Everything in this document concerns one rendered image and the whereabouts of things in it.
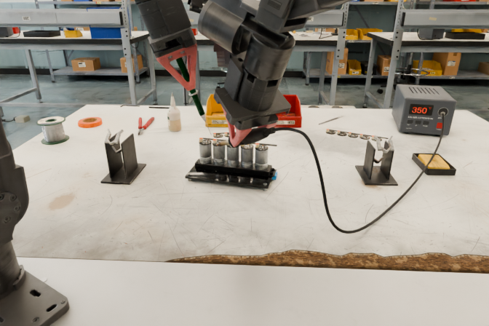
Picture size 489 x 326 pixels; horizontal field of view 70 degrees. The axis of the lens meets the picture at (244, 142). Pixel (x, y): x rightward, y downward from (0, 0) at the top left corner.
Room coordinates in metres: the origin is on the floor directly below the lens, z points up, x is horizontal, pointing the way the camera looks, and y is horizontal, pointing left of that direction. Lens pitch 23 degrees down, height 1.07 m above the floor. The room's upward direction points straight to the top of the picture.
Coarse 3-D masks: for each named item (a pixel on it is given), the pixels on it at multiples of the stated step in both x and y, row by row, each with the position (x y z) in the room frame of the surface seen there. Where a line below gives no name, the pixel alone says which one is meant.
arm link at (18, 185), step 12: (0, 120) 0.34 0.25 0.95; (0, 132) 0.34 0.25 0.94; (0, 144) 0.33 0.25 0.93; (0, 156) 0.32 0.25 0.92; (12, 156) 0.34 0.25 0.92; (0, 168) 0.32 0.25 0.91; (12, 168) 0.33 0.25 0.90; (0, 180) 0.32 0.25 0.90; (12, 180) 0.33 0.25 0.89; (24, 180) 0.34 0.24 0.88; (12, 192) 0.33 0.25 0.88; (24, 192) 0.34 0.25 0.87; (24, 204) 0.33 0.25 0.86
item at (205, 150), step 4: (200, 144) 0.62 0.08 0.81; (200, 148) 0.62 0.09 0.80; (204, 148) 0.61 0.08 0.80; (208, 148) 0.61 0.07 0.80; (200, 152) 0.62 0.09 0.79; (204, 152) 0.61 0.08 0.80; (208, 152) 0.61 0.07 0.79; (200, 156) 0.62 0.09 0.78; (204, 156) 0.61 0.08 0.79; (208, 156) 0.61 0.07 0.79; (200, 160) 0.62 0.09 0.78; (204, 160) 0.61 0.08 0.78; (208, 160) 0.61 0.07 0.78
